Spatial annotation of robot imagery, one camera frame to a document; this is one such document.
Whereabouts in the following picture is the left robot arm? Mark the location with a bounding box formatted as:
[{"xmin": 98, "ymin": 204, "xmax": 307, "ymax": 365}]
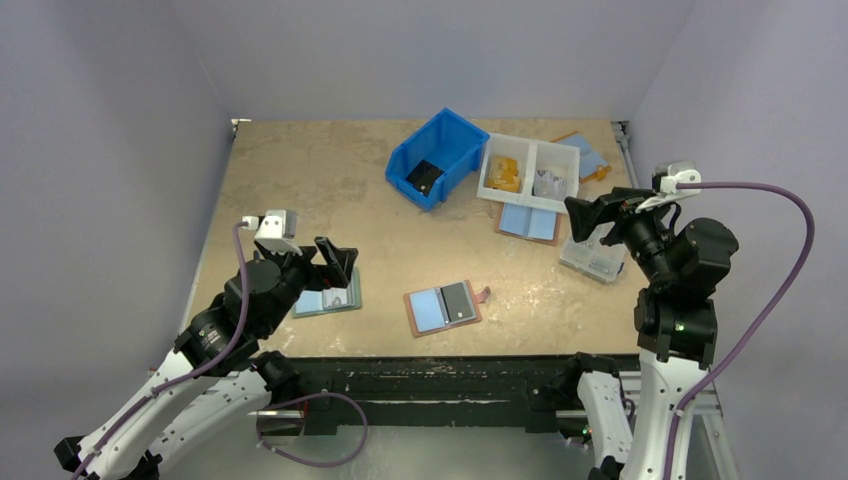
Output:
[{"xmin": 54, "ymin": 231, "xmax": 359, "ymax": 479}]

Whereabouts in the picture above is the card in white tray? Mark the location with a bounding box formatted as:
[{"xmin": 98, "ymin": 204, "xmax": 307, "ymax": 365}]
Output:
[{"xmin": 532, "ymin": 170, "xmax": 567, "ymax": 201}]

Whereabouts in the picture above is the orange card holder in tray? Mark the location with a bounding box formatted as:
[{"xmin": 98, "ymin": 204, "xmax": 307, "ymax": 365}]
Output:
[{"xmin": 484, "ymin": 156, "xmax": 523, "ymax": 193}]

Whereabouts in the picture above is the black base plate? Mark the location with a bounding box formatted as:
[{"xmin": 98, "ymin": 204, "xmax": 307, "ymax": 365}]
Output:
[{"xmin": 165, "ymin": 356, "xmax": 684, "ymax": 435}]

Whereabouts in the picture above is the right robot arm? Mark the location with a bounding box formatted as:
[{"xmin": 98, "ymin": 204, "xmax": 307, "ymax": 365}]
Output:
[{"xmin": 561, "ymin": 187, "xmax": 739, "ymax": 479}]

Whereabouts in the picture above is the black card in blue bin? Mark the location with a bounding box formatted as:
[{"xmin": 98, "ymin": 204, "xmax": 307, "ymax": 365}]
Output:
[{"xmin": 405, "ymin": 160, "xmax": 444, "ymax": 197}]

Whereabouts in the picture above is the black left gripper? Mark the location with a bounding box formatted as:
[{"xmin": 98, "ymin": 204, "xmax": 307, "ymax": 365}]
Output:
[{"xmin": 260, "ymin": 235, "xmax": 356, "ymax": 335}]

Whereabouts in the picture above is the blue plastic bin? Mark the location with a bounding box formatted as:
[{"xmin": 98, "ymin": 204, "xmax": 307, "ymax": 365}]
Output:
[{"xmin": 385, "ymin": 108, "xmax": 490, "ymax": 212}]

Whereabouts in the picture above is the black VIP card in holder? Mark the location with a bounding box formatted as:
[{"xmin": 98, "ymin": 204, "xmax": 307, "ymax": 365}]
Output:
[{"xmin": 439, "ymin": 282, "xmax": 478, "ymax": 325}]

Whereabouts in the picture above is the clear plastic screw box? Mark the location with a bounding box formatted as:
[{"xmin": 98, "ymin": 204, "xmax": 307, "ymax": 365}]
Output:
[{"xmin": 559, "ymin": 223, "xmax": 627, "ymax": 284}]

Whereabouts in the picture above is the white divided plastic tray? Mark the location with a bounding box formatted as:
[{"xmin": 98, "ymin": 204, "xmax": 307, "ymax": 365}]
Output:
[{"xmin": 476, "ymin": 133, "xmax": 580, "ymax": 214}]

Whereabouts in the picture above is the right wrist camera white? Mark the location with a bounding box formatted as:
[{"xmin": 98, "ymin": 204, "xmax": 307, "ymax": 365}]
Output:
[{"xmin": 636, "ymin": 161, "xmax": 702, "ymax": 212}]

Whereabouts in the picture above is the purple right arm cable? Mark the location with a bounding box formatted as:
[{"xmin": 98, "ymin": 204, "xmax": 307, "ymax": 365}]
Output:
[{"xmin": 662, "ymin": 181, "xmax": 816, "ymax": 480}]

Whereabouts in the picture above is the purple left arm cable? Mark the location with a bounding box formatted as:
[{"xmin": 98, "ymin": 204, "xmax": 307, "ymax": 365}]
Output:
[{"xmin": 69, "ymin": 221, "xmax": 370, "ymax": 480}]

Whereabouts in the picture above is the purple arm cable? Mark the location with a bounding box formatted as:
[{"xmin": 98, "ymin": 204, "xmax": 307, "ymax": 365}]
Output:
[
  {"xmin": 662, "ymin": 181, "xmax": 816, "ymax": 480},
  {"xmin": 69, "ymin": 221, "xmax": 370, "ymax": 480}
]

